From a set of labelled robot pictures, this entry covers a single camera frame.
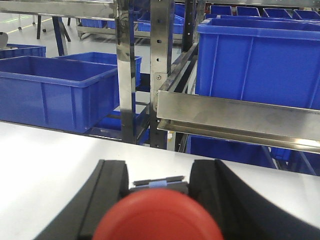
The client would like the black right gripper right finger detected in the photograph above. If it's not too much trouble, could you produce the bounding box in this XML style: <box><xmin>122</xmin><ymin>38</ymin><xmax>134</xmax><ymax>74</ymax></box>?
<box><xmin>189</xmin><ymin>159</ymin><xmax>320</xmax><ymax>240</ymax></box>

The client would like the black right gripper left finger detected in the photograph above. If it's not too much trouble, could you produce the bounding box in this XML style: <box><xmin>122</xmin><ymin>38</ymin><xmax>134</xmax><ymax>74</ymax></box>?
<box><xmin>35</xmin><ymin>159</ymin><xmax>129</xmax><ymax>240</ymax></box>

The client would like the red mushroom push button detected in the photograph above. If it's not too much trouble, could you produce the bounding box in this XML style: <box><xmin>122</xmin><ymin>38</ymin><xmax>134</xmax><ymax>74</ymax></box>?
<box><xmin>92</xmin><ymin>175</ymin><xmax>224</xmax><ymax>240</ymax></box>

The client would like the blue bin bottom right shelf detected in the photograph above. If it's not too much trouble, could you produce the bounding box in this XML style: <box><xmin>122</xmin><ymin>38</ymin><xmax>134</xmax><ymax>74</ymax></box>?
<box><xmin>186</xmin><ymin>135</ymin><xmax>276</xmax><ymax>169</ymax></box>

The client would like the large blue bin lower left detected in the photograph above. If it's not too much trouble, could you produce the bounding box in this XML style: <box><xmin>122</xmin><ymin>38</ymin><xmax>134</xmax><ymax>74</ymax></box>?
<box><xmin>0</xmin><ymin>56</ymin><xmax>120</xmax><ymax>133</ymax></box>

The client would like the blue bin behind lower left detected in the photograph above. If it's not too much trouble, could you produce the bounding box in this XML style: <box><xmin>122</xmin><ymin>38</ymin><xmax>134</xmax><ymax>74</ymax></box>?
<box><xmin>55</xmin><ymin>52</ymin><xmax>142</xmax><ymax>87</ymax></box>

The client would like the large blue bin right shelf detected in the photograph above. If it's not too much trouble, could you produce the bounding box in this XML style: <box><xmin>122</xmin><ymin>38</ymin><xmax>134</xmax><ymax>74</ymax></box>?
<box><xmin>195</xmin><ymin>16</ymin><xmax>320</xmax><ymax>110</ymax></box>

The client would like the blue bin far left edge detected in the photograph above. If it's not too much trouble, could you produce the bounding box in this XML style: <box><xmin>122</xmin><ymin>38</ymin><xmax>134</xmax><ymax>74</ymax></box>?
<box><xmin>0</xmin><ymin>43</ymin><xmax>47</xmax><ymax>59</ymax></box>

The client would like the stainless steel rack upright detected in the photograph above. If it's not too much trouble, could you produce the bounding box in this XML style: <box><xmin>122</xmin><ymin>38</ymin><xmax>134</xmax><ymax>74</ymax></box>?
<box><xmin>113</xmin><ymin>0</ymin><xmax>179</xmax><ymax>150</ymax></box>

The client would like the steel shelf front rail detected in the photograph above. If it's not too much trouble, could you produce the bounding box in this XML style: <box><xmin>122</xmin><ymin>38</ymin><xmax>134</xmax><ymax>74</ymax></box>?
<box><xmin>157</xmin><ymin>90</ymin><xmax>320</xmax><ymax>154</ymax></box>

